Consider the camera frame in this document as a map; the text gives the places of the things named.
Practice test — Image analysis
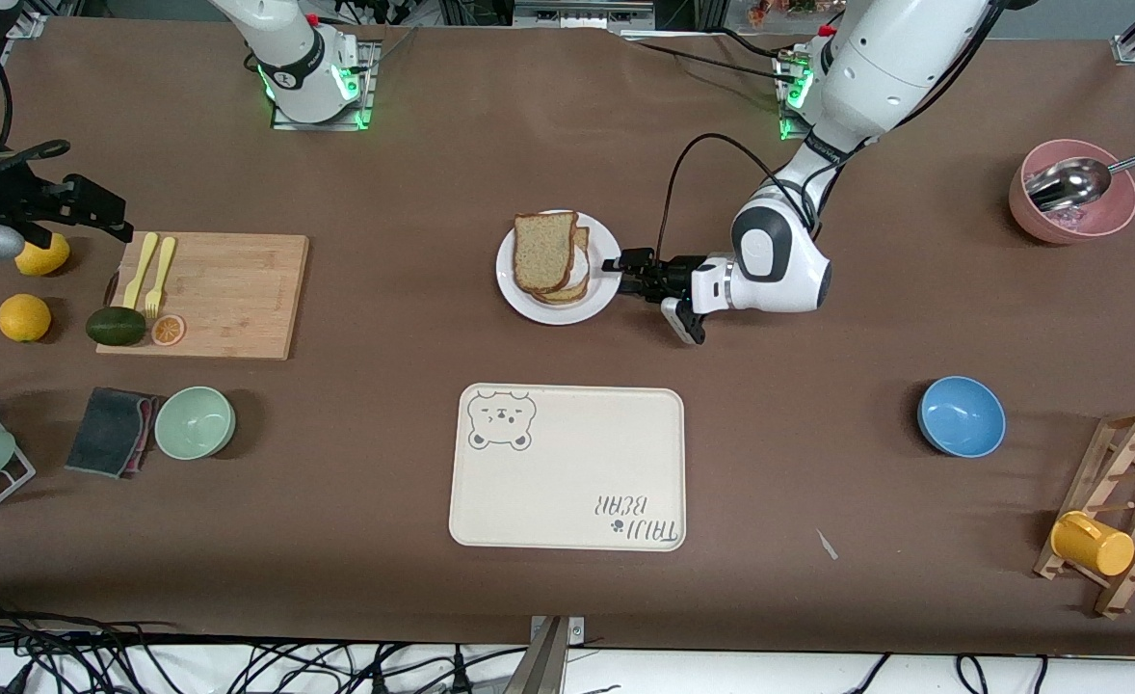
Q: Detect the seeded bread slice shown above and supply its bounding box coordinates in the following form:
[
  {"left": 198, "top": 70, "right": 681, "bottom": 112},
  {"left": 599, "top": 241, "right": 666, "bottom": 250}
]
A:
[{"left": 514, "top": 211, "right": 580, "bottom": 294}]

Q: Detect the white round plate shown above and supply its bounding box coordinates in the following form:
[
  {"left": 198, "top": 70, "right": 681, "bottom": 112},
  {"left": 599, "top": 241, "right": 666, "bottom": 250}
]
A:
[{"left": 495, "top": 209, "right": 623, "bottom": 326}]

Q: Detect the yellow lemon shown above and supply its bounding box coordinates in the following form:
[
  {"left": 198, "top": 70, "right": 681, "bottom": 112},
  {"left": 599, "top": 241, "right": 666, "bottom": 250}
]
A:
[
  {"left": 14, "top": 234, "right": 71, "bottom": 278},
  {"left": 0, "top": 294, "right": 53, "bottom": 343}
]

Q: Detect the yellow plastic knife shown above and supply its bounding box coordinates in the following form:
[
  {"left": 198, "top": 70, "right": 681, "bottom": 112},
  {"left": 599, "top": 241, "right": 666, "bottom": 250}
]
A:
[{"left": 122, "top": 232, "right": 159, "bottom": 311}]

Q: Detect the yellow plastic fork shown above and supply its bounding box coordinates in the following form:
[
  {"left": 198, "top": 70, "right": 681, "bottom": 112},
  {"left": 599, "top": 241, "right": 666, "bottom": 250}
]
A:
[{"left": 145, "top": 237, "right": 177, "bottom": 319}]

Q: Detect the green avocado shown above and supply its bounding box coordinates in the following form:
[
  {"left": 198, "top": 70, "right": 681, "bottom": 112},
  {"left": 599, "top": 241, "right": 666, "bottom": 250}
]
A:
[{"left": 86, "top": 307, "right": 147, "bottom": 347}]

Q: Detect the bamboo cutting board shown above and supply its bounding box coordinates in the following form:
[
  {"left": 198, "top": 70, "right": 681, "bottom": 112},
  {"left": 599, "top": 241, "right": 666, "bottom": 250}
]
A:
[{"left": 95, "top": 231, "right": 310, "bottom": 361}]

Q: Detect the beige bear print tray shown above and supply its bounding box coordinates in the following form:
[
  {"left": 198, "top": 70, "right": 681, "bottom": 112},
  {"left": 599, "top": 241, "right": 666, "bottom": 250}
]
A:
[{"left": 448, "top": 384, "right": 687, "bottom": 552}]

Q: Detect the dark grey folded cloth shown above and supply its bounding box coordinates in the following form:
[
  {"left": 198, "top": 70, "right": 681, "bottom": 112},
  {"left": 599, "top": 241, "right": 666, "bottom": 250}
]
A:
[{"left": 65, "top": 387, "right": 156, "bottom": 479}]

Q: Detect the mint green bowl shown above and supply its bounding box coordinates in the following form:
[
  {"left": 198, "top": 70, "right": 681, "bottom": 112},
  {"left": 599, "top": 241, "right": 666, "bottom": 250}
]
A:
[{"left": 154, "top": 387, "right": 237, "bottom": 461}]

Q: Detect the grey background box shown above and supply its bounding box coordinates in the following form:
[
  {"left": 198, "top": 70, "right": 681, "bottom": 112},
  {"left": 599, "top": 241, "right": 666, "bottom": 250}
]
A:
[{"left": 515, "top": 0, "right": 655, "bottom": 30}]

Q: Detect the blue bowl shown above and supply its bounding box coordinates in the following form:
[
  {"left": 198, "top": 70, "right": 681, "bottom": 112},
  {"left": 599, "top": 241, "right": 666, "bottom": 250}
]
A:
[{"left": 917, "top": 376, "right": 1007, "bottom": 458}]

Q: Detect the metal ladle spoon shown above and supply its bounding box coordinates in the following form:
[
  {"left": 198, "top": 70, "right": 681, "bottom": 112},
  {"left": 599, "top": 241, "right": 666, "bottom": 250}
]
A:
[{"left": 1025, "top": 145, "right": 1135, "bottom": 213}]

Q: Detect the pink bowl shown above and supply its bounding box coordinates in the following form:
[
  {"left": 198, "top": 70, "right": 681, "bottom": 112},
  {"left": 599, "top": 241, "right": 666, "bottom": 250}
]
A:
[{"left": 1009, "top": 140, "right": 1135, "bottom": 245}]

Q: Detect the yellow mug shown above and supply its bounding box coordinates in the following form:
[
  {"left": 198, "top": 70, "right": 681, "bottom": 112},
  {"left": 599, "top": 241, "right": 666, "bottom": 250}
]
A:
[{"left": 1050, "top": 511, "right": 1135, "bottom": 577}]

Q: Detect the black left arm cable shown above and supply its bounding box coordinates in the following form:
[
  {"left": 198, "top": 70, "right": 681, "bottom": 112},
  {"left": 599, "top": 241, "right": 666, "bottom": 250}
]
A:
[{"left": 659, "top": 0, "right": 1002, "bottom": 261}]

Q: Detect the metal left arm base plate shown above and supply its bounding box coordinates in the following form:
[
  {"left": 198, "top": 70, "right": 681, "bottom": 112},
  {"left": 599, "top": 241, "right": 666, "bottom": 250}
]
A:
[{"left": 778, "top": 53, "right": 882, "bottom": 144}]

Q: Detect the black cable on table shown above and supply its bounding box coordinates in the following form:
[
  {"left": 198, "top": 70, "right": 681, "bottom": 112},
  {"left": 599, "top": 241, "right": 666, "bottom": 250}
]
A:
[{"left": 620, "top": 34, "right": 802, "bottom": 83}]

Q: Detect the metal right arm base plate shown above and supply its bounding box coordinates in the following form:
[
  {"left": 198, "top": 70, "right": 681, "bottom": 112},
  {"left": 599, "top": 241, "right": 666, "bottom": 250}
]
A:
[{"left": 271, "top": 39, "right": 378, "bottom": 132}]

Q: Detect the metal table edge bracket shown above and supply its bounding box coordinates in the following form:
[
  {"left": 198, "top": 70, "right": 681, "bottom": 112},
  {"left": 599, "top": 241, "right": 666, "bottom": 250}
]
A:
[{"left": 527, "top": 615, "right": 588, "bottom": 694}]

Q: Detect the black floor cable tangle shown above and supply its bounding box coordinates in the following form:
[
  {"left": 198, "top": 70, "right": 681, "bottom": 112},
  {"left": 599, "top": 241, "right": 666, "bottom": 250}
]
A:
[{"left": 0, "top": 598, "right": 530, "bottom": 694}]

